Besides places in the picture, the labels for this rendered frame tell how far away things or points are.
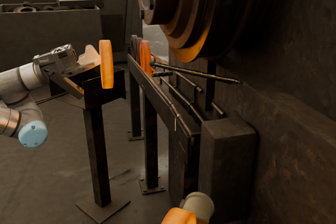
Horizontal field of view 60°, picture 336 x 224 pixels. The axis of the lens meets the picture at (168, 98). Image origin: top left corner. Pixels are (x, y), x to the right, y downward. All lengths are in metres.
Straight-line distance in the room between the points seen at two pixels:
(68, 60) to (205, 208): 0.58
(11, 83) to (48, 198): 0.91
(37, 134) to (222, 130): 0.51
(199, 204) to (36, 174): 1.45
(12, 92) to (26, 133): 0.16
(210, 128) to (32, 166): 1.53
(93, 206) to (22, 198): 0.40
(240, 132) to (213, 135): 0.06
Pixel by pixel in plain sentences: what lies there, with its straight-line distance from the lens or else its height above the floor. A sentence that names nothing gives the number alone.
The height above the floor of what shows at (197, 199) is 0.69.
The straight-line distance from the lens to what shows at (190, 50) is 0.68.
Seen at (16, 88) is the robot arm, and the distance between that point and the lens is 0.96.
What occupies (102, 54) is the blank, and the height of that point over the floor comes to 0.87.
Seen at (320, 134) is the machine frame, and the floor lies 0.87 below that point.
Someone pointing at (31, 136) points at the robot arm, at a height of 0.68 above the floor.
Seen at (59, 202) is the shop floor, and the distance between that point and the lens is 1.69.
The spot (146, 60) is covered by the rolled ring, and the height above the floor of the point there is 0.70.
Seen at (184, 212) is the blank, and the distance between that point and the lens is 0.46.
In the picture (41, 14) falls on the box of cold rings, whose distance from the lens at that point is 3.11.
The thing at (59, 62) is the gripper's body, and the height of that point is 0.85.
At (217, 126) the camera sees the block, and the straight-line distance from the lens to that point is 0.61.
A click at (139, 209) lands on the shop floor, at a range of 1.56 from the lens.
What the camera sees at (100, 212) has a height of 0.01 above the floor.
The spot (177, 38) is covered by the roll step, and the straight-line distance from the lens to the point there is 0.71.
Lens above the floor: 1.10
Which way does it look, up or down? 24 degrees down
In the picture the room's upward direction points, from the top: straight up
